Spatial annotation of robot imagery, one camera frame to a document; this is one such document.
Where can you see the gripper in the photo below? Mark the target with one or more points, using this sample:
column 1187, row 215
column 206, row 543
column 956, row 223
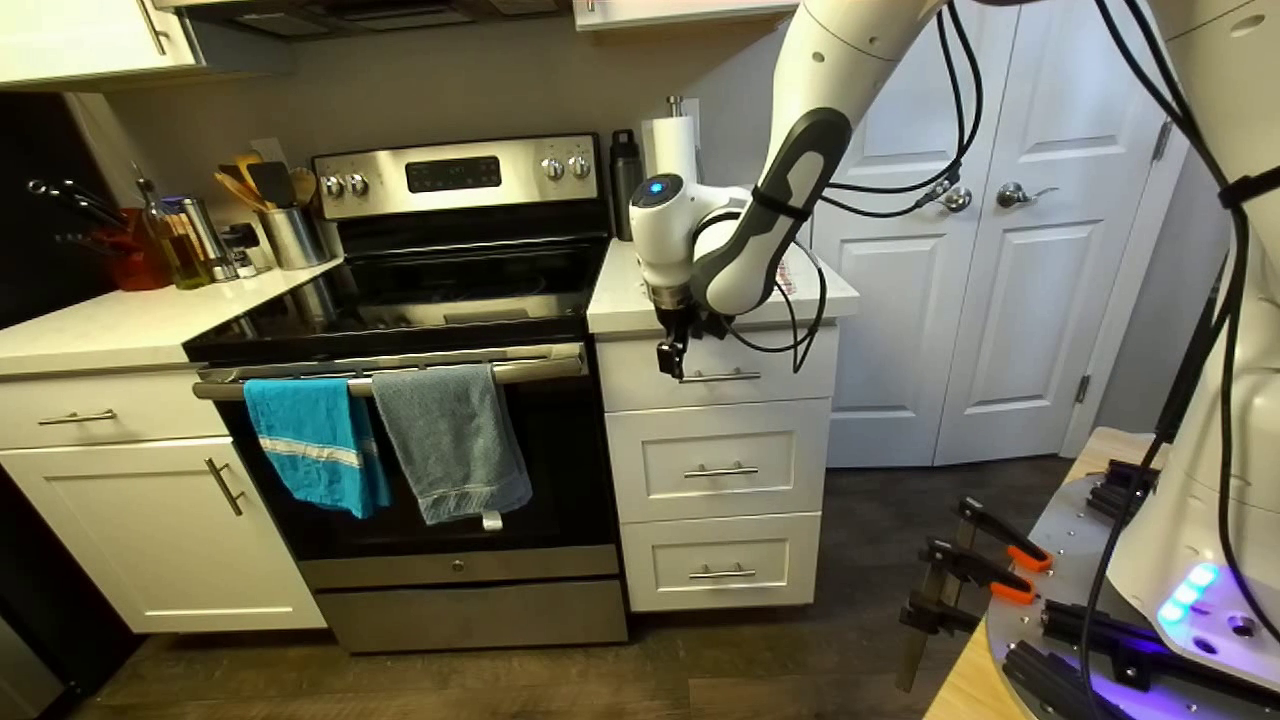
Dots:
column 678, row 322

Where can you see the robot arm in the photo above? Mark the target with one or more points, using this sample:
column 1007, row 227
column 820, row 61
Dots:
column 805, row 70

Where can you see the stove bottom drawer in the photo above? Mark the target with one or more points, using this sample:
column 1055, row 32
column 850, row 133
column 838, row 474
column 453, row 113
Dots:
column 470, row 615

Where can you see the wide white drawer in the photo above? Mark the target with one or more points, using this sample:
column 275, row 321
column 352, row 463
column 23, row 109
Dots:
column 150, row 405

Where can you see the red white packet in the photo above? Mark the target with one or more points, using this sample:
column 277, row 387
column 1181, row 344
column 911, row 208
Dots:
column 786, row 275

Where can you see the oven door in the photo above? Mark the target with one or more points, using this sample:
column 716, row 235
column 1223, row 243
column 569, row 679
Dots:
column 570, row 470

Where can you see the black water bottle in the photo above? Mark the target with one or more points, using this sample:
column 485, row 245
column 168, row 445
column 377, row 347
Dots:
column 625, row 185

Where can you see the white panel door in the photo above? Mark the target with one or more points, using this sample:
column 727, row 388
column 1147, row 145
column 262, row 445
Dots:
column 880, row 330
column 1050, row 300

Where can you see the paper towel roll on holder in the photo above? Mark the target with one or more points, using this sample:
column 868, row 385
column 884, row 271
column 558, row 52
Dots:
column 670, row 145

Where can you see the stove knob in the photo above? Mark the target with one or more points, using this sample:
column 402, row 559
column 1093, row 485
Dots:
column 552, row 168
column 579, row 166
column 333, row 185
column 357, row 184

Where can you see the stainless steel stove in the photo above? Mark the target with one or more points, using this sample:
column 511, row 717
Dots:
column 450, row 300

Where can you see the grey towel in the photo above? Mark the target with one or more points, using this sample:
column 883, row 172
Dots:
column 450, row 440

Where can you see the silver door lever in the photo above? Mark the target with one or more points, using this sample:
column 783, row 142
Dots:
column 957, row 199
column 1018, row 193

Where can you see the white upper cabinet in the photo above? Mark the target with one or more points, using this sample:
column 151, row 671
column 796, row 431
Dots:
column 680, row 10
column 80, row 35

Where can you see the black orange bar clamp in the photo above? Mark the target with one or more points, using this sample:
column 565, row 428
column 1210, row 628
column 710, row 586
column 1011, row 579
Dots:
column 965, row 568
column 1000, row 532

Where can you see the blue striped towel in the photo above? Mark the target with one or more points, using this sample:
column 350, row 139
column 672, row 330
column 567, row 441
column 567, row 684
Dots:
column 315, row 440

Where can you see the steel utensil crock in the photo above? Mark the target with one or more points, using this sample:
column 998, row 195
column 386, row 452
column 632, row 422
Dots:
column 293, row 238

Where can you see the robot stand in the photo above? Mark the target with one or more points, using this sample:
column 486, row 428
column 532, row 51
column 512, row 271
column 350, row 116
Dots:
column 1060, row 560

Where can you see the small shaker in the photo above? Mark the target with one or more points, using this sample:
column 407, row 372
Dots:
column 245, row 250

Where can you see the bunch of kitchen utensils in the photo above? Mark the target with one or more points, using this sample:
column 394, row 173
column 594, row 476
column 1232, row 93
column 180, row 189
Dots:
column 268, row 182

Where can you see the steel canister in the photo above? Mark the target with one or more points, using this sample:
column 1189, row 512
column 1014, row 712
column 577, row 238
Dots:
column 208, row 240

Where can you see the oil bottle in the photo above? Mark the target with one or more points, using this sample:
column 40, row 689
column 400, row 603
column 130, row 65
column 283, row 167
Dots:
column 180, row 250

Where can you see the red container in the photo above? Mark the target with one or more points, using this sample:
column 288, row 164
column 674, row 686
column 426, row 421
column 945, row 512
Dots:
column 130, row 255

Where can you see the white cabinet door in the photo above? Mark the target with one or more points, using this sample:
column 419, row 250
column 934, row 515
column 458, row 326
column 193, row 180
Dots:
column 130, row 540

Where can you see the bunch of black knives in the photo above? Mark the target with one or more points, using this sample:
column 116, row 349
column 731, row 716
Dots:
column 75, row 200

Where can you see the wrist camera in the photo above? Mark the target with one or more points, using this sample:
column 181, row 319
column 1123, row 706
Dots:
column 715, row 323

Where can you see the wall socket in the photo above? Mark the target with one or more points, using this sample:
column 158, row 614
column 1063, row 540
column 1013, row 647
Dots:
column 268, row 150

